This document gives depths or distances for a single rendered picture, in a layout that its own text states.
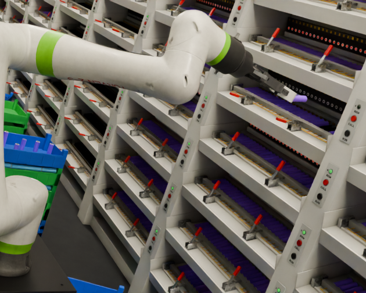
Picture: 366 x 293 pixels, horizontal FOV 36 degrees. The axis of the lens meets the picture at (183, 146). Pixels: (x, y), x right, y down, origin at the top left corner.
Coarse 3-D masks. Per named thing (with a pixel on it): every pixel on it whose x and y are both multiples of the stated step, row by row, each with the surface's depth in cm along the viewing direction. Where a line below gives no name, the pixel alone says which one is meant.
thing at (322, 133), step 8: (240, 88) 203; (256, 96) 196; (264, 104) 190; (272, 104) 188; (272, 112) 184; (280, 112) 183; (288, 112) 181; (288, 120) 178; (296, 120) 176; (304, 120) 174; (312, 128) 170; (320, 128) 168; (320, 136) 167
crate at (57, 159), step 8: (8, 136) 232; (16, 136) 235; (24, 136) 236; (32, 136) 238; (48, 136) 241; (8, 144) 234; (32, 144) 240; (40, 144) 242; (48, 144) 243; (8, 152) 214; (16, 152) 216; (24, 152) 218; (32, 152) 219; (40, 152) 238; (56, 152) 236; (64, 152) 228; (8, 160) 215; (16, 160) 217; (24, 160) 219; (32, 160) 221; (40, 160) 223; (48, 160) 225; (56, 160) 227; (64, 160) 229
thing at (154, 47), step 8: (144, 40) 262; (152, 40) 264; (160, 40) 266; (144, 48) 263; (152, 48) 265; (160, 48) 262; (160, 56) 250; (208, 72) 213; (200, 80) 219; (200, 88) 217
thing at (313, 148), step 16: (224, 80) 206; (240, 80) 209; (224, 96) 202; (240, 112) 194; (256, 112) 186; (336, 112) 179; (272, 128) 178; (288, 144) 172; (304, 144) 165; (320, 144) 163; (320, 160) 160
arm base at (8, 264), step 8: (0, 256) 147; (8, 256) 148; (16, 256) 149; (24, 256) 151; (0, 264) 147; (8, 264) 148; (16, 264) 149; (24, 264) 151; (0, 272) 147; (8, 272) 148; (16, 272) 149; (24, 272) 151
